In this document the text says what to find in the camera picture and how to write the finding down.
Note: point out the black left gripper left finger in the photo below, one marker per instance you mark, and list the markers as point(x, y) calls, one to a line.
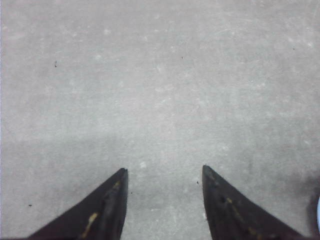
point(99, 216)

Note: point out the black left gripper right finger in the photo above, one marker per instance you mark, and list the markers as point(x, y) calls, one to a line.
point(232, 216)

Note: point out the blue plastic plate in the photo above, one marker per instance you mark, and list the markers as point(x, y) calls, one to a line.
point(318, 214)

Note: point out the grey table mat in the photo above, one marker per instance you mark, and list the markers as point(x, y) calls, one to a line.
point(161, 88)

